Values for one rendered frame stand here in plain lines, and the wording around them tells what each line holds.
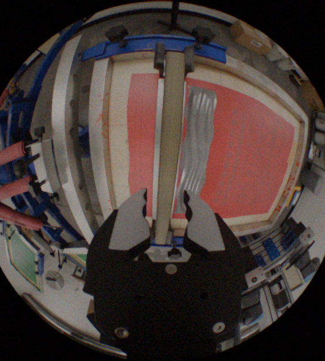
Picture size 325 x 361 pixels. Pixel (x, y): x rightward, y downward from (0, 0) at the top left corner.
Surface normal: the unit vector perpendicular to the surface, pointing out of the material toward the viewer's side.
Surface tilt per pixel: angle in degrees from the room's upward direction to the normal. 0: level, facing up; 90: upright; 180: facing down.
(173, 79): 0
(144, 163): 0
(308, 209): 90
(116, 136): 0
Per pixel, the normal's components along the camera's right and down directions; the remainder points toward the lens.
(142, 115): -0.03, 0.44
